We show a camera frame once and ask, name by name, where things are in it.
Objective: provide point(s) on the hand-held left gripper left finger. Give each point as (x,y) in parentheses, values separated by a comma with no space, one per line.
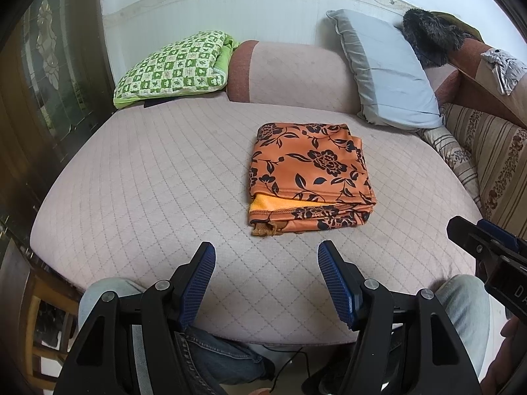
(197,284)

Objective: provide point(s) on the pink brown back cushion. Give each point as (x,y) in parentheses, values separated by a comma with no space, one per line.
(296,74)

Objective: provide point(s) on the grey white cloth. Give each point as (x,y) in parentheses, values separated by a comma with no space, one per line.
(504,68)

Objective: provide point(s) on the wooden door with glass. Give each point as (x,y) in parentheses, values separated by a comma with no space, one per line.
(45,90)

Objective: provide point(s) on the wooden stool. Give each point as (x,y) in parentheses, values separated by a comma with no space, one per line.
(45,321)

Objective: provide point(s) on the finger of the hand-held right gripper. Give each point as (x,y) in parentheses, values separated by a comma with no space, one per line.
(496,232)

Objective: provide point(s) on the green patterned cushion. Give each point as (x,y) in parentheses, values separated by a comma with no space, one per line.
(177,70)

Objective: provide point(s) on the striped floral sofa cushion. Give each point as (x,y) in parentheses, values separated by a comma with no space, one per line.
(490,156)

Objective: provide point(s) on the grey pillow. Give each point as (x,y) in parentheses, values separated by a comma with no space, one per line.
(387,74)

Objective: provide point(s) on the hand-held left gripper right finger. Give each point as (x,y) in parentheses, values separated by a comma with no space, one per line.
(335,284)

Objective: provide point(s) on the orange floral garment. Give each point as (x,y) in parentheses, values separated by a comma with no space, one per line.
(313,173)

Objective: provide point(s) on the person's right leg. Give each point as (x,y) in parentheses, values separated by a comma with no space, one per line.
(461,308)

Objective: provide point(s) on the pink quilted sofa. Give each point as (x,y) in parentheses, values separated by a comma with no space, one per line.
(144,181)

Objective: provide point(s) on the person's right forearm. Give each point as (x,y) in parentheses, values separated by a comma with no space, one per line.
(512,349)

